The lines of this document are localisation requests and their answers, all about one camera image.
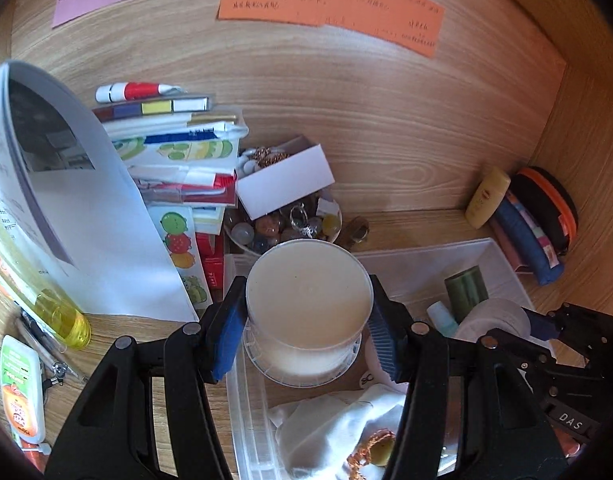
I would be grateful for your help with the small white open box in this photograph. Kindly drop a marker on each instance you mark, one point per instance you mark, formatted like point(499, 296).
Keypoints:
point(286, 182)

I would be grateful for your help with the orange capped marker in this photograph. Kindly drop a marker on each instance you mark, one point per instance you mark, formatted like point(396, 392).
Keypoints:
point(34, 455)

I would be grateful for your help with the small brown clip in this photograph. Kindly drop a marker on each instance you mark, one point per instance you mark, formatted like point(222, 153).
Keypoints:
point(357, 232)

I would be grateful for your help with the blue pouch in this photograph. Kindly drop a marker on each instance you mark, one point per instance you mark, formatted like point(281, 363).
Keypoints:
point(531, 240)

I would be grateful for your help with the bundle of pens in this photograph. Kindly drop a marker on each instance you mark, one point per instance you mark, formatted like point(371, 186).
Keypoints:
point(46, 350)

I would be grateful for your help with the black and orange case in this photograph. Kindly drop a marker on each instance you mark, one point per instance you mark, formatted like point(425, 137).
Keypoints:
point(551, 200)

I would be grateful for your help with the small yellow bottle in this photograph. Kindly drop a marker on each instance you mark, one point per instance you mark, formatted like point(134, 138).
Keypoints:
point(488, 197)

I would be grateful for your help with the white bottle with orange label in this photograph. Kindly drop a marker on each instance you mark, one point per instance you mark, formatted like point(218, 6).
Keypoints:
point(21, 395)

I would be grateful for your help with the beige cylindrical container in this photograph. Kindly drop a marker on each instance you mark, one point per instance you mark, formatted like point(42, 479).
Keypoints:
point(309, 305)

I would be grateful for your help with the fruit sticker sheet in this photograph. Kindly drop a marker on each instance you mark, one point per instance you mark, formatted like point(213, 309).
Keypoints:
point(184, 255)

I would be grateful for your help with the pink wallet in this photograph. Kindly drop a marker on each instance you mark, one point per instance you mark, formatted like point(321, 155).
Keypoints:
point(511, 250)

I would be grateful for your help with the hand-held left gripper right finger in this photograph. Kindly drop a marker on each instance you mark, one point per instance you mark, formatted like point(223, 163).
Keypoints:
point(384, 345)

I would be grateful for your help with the light blue tube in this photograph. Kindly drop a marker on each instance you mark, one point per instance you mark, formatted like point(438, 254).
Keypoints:
point(442, 320)

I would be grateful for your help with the small green bottle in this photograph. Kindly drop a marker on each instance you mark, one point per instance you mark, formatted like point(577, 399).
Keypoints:
point(466, 292)

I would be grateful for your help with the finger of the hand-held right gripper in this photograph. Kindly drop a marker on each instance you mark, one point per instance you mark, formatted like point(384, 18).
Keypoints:
point(538, 322)
point(516, 342)

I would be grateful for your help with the white bowl of beads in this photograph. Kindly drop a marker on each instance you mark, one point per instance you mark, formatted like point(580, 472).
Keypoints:
point(276, 227)

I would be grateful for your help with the red and white pen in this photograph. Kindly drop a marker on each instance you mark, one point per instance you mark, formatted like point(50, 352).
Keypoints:
point(136, 91)

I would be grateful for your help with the wooden desktop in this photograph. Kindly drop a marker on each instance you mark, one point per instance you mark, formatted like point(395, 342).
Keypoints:
point(416, 225)

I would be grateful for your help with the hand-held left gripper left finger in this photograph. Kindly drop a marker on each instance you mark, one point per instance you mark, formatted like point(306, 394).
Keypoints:
point(226, 340)

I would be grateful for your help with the white paper sheets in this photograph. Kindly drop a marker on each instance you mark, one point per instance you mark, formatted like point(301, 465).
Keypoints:
point(86, 220)

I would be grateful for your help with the orange paper note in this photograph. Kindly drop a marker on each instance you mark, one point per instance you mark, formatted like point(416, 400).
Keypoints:
point(331, 2)

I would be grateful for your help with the yellow spray bottle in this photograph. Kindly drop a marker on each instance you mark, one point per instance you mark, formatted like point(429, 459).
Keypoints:
point(66, 320)

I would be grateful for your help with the clear plastic storage box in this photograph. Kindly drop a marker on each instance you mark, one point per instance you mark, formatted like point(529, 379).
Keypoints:
point(491, 260)

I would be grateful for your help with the stack of booklets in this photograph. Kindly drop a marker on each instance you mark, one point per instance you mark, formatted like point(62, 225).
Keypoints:
point(186, 150)

